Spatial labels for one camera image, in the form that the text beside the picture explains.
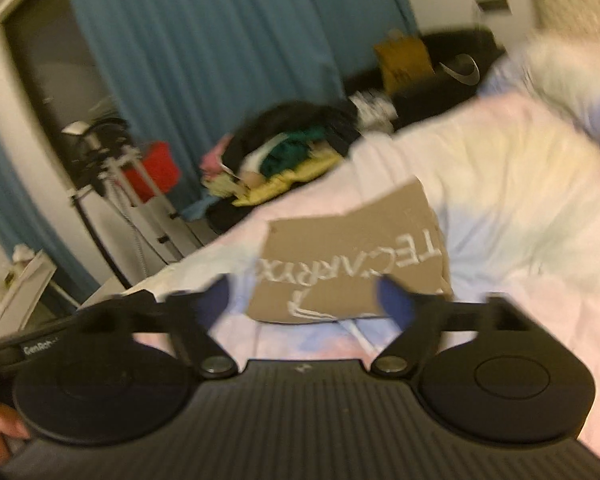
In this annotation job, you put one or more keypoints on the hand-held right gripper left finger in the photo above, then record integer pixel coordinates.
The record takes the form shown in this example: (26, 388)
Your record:
(215, 300)

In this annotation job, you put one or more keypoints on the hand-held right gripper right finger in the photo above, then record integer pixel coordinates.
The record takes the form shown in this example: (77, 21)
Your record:
(395, 301)

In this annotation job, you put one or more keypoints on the tan printed shirt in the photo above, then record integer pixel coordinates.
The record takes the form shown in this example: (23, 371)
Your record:
(340, 250)

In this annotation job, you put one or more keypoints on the pile of mixed clothes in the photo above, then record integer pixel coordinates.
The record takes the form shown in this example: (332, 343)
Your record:
(290, 160)

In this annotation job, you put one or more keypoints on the white shelf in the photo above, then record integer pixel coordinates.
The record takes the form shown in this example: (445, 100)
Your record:
(20, 285)

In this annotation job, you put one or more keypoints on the white tripod stand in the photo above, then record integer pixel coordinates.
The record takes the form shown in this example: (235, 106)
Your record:
(130, 200)

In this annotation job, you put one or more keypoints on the red cloth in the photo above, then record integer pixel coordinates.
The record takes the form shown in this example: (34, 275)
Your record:
(155, 167)

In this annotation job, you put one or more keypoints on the pastel tie-dye blanket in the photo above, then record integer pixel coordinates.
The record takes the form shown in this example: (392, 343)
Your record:
(505, 200)

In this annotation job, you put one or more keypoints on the blue curtain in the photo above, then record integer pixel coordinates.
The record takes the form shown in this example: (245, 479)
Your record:
(205, 50)
(10, 200)

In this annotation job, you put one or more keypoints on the black bag white swoosh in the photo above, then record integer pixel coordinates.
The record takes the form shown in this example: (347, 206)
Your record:
(430, 102)

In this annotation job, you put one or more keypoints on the yellow-brown paper bag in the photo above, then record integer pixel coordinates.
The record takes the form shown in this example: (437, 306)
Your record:
(402, 60)

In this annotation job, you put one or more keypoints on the pastel tie-dye pillow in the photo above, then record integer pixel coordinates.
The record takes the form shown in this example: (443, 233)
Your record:
(565, 80)

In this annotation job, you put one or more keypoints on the wall outlet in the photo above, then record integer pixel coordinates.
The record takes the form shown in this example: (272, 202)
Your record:
(492, 5)

